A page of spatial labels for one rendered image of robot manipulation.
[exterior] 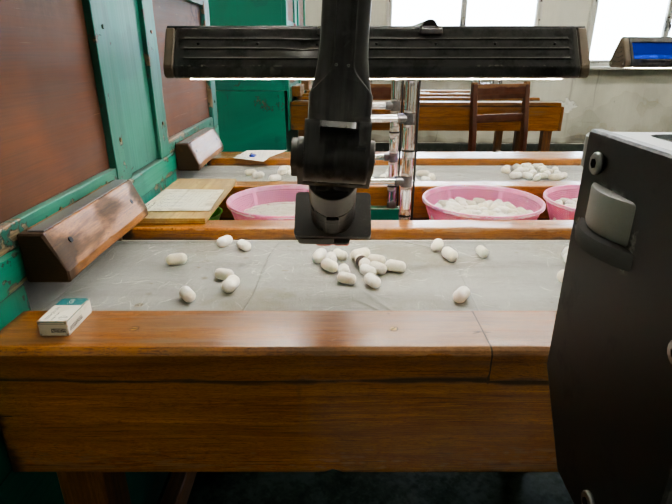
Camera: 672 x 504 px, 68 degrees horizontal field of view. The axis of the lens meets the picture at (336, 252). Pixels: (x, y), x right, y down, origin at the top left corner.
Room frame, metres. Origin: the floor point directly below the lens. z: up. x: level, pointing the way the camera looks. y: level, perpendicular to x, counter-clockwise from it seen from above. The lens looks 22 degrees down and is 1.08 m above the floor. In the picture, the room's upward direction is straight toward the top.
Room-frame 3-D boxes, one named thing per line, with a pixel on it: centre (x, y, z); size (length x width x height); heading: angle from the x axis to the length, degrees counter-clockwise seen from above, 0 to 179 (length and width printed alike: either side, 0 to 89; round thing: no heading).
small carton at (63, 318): (0.54, 0.33, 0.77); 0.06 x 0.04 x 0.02; 0
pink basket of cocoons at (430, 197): (1.09, -0.33, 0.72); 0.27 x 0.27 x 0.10
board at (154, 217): (1.09, 0.33, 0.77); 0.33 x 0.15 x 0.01; 0
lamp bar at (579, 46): (0.81, -0.06, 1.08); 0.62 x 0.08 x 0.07; 90
